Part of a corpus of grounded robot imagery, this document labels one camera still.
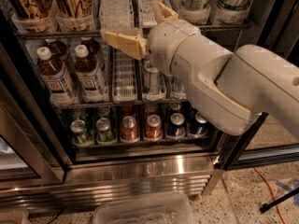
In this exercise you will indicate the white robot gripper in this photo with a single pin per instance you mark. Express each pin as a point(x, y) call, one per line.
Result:
point(166, 44)

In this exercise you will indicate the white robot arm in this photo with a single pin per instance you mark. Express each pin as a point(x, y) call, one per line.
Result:
point(229, 89)

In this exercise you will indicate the empty white shelf tray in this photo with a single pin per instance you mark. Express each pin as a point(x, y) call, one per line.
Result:
point(124, 87)

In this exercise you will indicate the tea bottle back right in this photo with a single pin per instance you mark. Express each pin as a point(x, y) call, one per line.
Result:
point(94, 48)

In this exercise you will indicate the tea bottle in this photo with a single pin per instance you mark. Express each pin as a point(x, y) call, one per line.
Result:
point(94, 48)
point(58, 48)
point(91, 76)
point(57, 78)

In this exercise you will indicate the tea bottle front right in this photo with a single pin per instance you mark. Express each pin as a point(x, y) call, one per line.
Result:
point(91, 76)

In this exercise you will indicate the tea bottle back left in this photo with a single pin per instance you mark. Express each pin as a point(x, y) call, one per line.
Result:
point(58, 48)

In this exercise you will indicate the tea bottle front left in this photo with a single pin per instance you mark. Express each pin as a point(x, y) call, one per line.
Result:
point(57, 78)

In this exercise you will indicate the stainless steel fridge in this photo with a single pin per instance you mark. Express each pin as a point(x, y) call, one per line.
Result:
point(62, 176)

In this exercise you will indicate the fridge glass door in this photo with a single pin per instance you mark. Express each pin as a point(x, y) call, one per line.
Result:
point(266, 142)

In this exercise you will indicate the silver tall can front left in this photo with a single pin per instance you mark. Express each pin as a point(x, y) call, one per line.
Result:
point(151, 79)

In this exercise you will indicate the silver tall can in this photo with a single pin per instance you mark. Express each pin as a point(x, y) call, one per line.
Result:
point(151, 79)
point(178, 89)

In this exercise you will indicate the silver tall can front right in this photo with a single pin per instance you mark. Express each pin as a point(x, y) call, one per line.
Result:
point(178, 89)

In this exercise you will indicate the brown tea can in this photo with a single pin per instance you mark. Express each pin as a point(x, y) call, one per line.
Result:
point(31, 10)
point(74, 0)

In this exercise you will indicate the red soda can front right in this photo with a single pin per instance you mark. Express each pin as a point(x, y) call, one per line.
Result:
point(153, 128)

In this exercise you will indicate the red soda can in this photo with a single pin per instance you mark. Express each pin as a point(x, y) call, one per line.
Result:
point(129, 129)
point(153, 128)

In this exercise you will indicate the blue soda can front left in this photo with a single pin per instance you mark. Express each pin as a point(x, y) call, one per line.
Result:
point(176, 125)

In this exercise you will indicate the blue soda can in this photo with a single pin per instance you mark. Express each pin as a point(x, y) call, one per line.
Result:
point(199, 125)
point(176, 125)

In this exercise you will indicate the red soda can front left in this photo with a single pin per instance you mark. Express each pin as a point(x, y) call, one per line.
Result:
point(129, 129)

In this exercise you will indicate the blue soda can front right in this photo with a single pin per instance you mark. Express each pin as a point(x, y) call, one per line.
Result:
point(199, 125)

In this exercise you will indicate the green soda can front right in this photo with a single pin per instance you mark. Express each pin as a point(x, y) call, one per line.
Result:
point(105, 133)

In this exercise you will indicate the green soda can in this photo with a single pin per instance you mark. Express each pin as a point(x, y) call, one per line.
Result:
point(105, 133)
point(82, 136)

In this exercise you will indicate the green soda can front left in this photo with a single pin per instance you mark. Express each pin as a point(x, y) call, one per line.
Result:
point(82, 136)

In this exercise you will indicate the brown tea can far left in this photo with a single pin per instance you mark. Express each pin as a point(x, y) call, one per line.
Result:
point(31, 10)

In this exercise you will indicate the clear plastic bin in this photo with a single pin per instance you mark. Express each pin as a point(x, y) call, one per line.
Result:
point(159, 208)

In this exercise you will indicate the black tripod leg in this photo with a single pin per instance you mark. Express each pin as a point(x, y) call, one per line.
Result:
point(267, 206)

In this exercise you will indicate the clear plastic bin corner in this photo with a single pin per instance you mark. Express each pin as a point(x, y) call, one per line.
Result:
point(14, 216)

